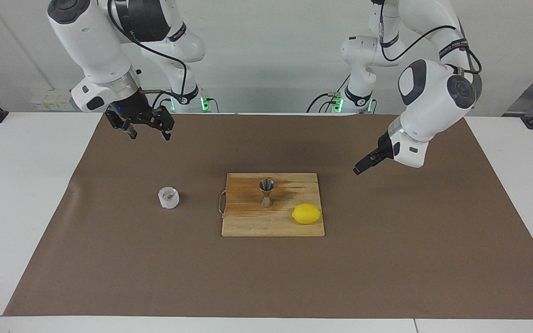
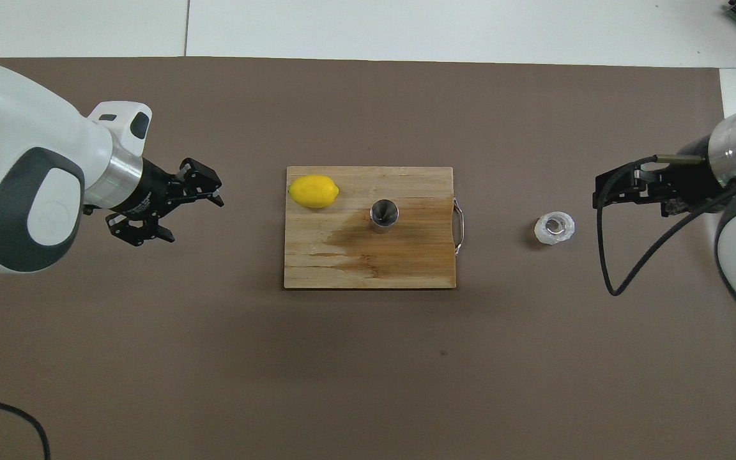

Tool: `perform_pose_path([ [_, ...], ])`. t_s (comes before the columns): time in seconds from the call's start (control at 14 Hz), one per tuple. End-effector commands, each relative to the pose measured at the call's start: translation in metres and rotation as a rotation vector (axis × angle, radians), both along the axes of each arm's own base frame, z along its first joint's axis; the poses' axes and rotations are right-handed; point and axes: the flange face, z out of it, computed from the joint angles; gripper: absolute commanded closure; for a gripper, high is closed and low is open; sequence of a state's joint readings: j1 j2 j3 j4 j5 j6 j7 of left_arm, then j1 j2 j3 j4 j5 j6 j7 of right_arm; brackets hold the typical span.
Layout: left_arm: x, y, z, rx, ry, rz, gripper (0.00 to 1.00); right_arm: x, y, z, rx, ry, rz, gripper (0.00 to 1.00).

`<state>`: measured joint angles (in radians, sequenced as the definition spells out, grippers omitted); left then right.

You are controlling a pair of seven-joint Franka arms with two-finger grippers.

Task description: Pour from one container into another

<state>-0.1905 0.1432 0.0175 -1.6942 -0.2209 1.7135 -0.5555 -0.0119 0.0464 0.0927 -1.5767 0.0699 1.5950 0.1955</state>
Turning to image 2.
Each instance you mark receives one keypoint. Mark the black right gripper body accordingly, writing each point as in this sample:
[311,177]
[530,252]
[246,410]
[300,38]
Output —
[687,182]

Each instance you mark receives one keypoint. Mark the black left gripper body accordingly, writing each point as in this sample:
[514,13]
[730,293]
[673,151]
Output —
[151,190]

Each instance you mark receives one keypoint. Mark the clear faceted glass cup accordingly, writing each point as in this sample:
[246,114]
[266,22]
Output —
[554,228]

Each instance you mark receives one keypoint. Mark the steel double jigger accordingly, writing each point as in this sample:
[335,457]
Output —
[383,214]

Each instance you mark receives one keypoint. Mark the yellow lemon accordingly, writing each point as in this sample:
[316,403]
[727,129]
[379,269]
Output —
[312,191]

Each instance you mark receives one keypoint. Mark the wooden cutting board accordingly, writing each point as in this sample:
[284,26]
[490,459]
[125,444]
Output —
[342,262]

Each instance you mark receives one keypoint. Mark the brown table mat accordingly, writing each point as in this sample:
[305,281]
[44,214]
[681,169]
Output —
[368,383]

